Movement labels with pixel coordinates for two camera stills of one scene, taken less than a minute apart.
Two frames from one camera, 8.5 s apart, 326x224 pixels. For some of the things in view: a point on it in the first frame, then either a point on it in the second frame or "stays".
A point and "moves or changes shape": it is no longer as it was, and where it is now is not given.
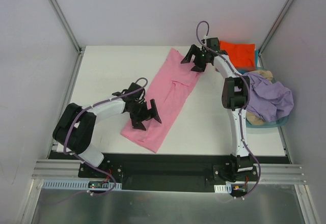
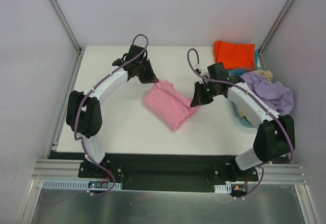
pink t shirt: x=171 y=85 moves or changes shape
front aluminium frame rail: x=60 y=169 stays
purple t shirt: x=269 y=100 stays
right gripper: x=198 y=59 to x=204 y=94
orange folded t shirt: x=242 y=55 stays
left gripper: x=142 y=113 to x=143 y=70
